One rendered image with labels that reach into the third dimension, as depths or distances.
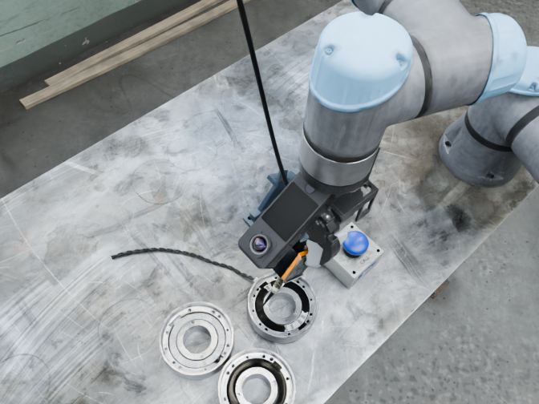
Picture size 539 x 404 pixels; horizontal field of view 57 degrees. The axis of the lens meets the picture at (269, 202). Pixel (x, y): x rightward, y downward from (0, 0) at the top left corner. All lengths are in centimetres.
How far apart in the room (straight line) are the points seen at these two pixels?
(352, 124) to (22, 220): 64
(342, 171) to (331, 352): 37
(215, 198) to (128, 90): 138
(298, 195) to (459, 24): 22
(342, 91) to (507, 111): 50
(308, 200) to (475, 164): 48
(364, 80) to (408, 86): 5
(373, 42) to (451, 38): 8
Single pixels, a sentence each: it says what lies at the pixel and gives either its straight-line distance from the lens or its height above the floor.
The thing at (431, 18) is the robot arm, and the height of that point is 126.
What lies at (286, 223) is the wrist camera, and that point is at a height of 108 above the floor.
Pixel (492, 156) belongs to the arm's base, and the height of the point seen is 87.
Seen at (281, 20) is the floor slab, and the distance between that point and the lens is 250.
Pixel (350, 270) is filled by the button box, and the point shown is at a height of 84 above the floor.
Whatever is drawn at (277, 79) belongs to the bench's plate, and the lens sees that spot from 106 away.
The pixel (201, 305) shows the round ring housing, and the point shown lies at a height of 84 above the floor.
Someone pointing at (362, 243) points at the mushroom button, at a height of 87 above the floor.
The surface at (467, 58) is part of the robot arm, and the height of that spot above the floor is 126.
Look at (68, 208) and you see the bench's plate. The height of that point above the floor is 80.
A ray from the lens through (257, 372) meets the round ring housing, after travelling 72.
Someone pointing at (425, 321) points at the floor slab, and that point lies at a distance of 172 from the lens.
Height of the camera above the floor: 154
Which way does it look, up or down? 58 degrees down
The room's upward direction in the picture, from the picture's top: 5 degrees clockwise
